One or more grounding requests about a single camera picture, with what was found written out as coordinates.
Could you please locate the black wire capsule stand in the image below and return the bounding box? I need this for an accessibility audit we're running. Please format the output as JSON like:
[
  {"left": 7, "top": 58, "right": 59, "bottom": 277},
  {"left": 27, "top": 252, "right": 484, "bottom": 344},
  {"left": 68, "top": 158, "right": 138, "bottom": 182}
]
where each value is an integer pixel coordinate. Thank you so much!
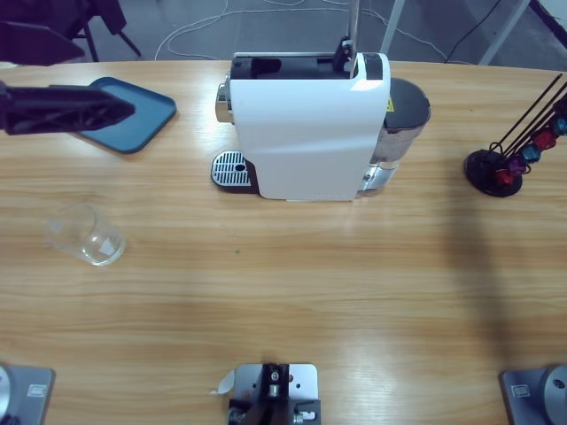
[{"left": 463, "top": 73, "right": 567, "bottom": 198}]

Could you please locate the black power cable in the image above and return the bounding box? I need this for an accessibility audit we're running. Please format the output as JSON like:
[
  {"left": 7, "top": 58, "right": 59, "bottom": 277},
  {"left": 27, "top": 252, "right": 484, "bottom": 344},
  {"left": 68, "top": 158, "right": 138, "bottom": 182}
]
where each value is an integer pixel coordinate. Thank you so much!
[{"left": 445, "top": 0, "right": 504, "bottom": 63}]

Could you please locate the silver coffee machine lever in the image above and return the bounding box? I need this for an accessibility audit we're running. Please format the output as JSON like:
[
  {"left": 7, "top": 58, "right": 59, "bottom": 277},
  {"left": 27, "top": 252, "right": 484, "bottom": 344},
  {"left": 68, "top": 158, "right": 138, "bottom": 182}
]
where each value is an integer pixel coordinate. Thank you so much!
[{"left": 334, "top": 0, "right": 361, "bottom": 72}]

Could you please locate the white capsule coffee machine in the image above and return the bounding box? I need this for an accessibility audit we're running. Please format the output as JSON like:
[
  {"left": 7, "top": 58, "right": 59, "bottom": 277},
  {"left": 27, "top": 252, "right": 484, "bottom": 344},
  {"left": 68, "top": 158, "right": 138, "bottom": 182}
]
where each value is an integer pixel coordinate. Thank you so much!
[{"left": 215, "top": 51, "right": 392, "bottom": 204}]

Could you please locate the grey metal mounting plate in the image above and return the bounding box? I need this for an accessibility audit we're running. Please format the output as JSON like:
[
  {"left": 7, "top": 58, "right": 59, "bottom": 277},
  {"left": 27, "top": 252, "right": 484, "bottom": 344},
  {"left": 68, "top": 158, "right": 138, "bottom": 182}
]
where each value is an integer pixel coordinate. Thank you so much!
[{"left": 234, "top": 362, "right": 320, "bottom": 402}]

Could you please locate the white frame leg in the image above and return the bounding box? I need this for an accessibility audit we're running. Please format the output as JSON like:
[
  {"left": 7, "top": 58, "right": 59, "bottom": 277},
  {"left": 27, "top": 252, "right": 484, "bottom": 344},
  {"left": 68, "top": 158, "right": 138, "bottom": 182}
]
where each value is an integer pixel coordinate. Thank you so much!
[
  {"left": 480, "top": 0, "right": 532, "bottom": 66},
  {"left": 379, "top": 0, "right": 407, "bottom": 61}
]

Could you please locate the clear glass cup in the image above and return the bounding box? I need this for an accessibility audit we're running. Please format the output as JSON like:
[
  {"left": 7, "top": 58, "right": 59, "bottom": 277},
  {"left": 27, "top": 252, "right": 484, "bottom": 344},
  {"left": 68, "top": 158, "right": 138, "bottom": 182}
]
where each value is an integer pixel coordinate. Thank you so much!
[{"left": 43, "top": 203, "right": 128, "bottom": 267}]

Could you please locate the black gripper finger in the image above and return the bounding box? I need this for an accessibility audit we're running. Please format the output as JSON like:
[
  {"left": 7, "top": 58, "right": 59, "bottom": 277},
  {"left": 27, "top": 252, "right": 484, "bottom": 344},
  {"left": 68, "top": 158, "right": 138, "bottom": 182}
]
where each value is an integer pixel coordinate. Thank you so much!
[
  {"left": 0, "top": 19, "right": 85, "bottom": 67},
  {"left": 0, "top": 83, "right": 136, "bottom": 136}
]

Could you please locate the white paper tag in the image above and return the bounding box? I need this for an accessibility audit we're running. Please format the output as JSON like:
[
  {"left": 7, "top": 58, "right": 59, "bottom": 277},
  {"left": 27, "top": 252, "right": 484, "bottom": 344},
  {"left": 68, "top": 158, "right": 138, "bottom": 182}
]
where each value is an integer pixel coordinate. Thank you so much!
[{"left": 208, "top": 370, "right": 237, "bottom": 396}]

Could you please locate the white floor cable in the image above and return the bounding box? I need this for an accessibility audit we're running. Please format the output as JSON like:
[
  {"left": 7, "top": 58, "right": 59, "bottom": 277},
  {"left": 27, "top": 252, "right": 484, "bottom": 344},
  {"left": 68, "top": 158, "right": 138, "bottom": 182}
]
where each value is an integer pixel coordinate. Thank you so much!
[{"left": 154, "top": 0, "right": 448, "bottom": 61}]

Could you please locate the blue plastic tray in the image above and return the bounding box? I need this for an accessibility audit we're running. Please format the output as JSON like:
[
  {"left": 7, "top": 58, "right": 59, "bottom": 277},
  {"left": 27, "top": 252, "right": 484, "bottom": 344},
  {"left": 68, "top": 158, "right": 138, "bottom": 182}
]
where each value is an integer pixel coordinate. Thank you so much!
[{"left": 48, "top": 76, "right": 178, "bottom": 155}]

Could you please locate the black drip tray metal grille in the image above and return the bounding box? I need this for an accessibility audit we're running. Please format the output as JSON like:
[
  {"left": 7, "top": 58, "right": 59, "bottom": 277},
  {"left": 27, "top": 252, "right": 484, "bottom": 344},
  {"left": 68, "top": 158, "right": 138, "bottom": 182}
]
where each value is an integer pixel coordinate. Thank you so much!
[{"left": 210, "top": 150, "right": 260, "bottom": 196}]

